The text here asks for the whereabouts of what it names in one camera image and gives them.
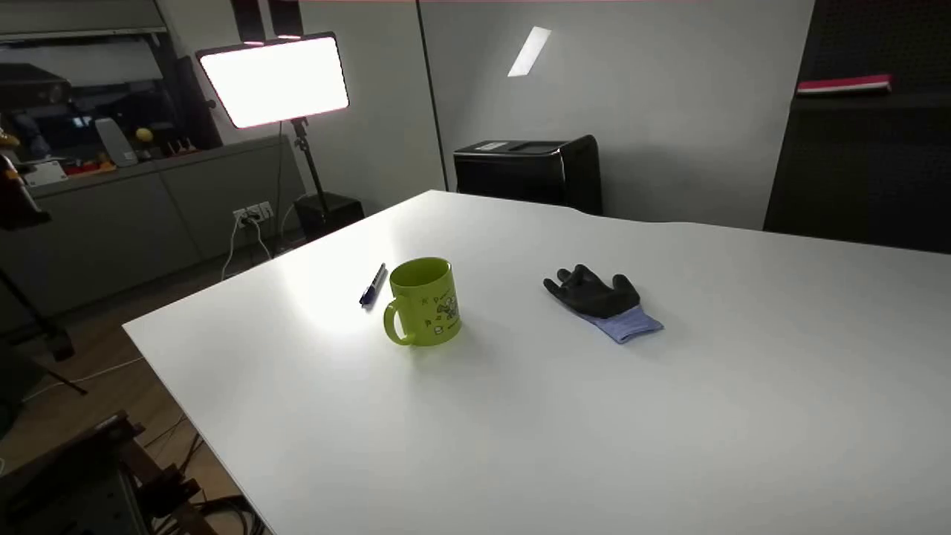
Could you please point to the blue capped white marker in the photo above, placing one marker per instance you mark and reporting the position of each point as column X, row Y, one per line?
column 372, row 286

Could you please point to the green cartoon print mug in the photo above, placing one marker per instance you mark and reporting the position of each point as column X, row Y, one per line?
column 433, row 309

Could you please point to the low black cabinet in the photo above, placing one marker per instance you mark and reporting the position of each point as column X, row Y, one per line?
column 525, row 178

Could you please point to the black and blue work glove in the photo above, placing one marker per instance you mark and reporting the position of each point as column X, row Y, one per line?
column 596, row 295

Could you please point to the black stand base box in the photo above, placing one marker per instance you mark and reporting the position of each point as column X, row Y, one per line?
column 330, row 215

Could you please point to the black light stand pole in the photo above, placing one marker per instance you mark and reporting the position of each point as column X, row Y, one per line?
column 310, row 165

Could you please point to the white power strip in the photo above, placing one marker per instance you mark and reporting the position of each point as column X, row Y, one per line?
column 255, row 212

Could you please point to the bright LED light panel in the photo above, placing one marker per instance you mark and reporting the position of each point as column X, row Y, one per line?
column 272, row 78

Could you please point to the yellow ball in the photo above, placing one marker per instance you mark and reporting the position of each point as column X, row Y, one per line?
column 143, row 135

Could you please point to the grey counter cabinet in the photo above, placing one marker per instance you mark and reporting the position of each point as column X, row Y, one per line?
column 119, row 227

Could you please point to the dark shelf unit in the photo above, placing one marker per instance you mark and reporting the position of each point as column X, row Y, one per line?
column 864, row 168

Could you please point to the pink book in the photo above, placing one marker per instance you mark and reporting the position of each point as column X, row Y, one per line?
column 842, row 84

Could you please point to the white container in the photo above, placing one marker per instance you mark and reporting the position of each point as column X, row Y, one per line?
column 45, row 174

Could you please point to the black equipment clutter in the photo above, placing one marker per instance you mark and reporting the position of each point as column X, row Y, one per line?
column 70, row 486

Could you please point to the black tripod with camera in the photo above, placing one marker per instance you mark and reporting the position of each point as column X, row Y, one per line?
column 20, row 202

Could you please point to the grey wall cabinet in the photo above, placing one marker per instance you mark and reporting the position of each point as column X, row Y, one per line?
column 78, row 19

